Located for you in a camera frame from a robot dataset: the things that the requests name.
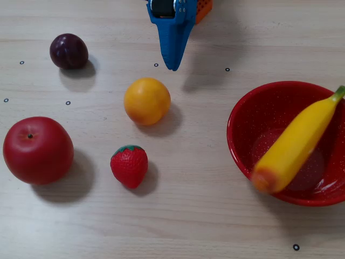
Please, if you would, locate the red speckled bowl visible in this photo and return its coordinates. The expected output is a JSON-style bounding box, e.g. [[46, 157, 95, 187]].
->
[[226, 80, 345, 207]]

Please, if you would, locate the red toy apple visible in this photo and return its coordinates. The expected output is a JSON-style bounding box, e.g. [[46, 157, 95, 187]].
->
[[2, 116, 74, 186]]

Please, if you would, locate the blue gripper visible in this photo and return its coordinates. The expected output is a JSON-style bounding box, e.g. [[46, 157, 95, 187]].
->
[[147, 0, 199, 72]]

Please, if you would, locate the yellow toy banana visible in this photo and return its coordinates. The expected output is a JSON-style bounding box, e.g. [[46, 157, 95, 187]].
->
[[252, 85, 345, 194]]

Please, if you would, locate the orange toy fruit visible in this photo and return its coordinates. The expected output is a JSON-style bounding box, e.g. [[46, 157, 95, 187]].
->
[[123, 77, 171, 126]]

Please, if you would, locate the dark purple toy plum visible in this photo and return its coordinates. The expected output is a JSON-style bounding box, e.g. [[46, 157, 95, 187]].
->
[[49, 33, 89, 70]]

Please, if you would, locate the red toy strawberry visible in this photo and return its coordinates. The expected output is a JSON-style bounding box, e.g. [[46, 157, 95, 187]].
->
[[109, 145, 149, 189]]

